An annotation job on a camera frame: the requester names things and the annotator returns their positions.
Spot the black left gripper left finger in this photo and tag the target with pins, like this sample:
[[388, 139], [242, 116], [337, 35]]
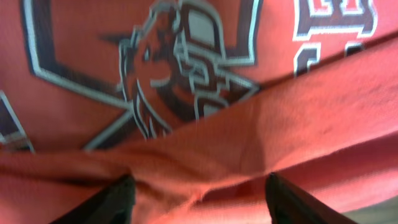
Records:
[[105, 205]]

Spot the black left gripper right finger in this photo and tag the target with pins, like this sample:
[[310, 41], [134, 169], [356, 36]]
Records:
[[289, 204]]

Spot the red soccer t-shirt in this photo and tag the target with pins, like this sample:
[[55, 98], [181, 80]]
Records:
[[197, 102]]

